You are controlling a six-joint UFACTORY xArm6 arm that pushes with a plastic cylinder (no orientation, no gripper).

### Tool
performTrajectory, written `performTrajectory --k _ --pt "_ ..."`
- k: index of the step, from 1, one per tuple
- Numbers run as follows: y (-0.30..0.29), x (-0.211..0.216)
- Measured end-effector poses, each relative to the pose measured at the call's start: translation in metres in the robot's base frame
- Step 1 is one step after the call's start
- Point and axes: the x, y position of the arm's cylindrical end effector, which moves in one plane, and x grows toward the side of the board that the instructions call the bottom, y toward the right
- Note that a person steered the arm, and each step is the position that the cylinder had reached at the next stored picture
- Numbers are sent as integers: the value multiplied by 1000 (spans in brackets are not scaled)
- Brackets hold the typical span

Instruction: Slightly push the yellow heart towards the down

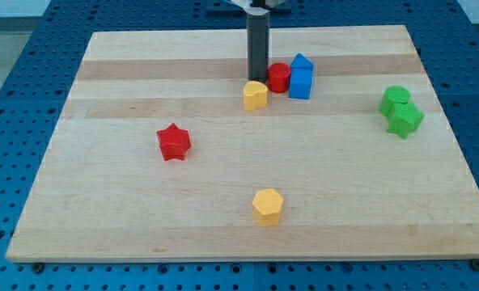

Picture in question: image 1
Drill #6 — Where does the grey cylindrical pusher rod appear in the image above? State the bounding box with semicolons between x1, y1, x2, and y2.
246;6;270;81

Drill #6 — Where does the yellow heart block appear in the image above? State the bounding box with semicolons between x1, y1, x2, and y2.
243;81;268;112

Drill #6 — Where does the red cylinder block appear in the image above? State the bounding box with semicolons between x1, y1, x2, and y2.
268;62;291;93

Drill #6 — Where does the blue triangle block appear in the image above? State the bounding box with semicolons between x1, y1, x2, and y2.
290;53;314;70

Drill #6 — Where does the blue cube block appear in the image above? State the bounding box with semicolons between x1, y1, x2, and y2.
289;69;313;99

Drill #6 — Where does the red star block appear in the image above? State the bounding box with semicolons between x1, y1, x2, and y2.
156;123;191;161

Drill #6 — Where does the green cylinder block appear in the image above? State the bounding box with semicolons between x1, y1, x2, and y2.
379;86;411;117

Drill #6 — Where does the light wooden board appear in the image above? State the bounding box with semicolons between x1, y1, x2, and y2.
6;25;479;263

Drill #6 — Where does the green star block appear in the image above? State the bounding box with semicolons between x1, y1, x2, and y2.
387;103;424;139

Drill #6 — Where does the yellow hexagon block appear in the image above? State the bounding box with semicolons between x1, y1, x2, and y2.
252;188;284;227

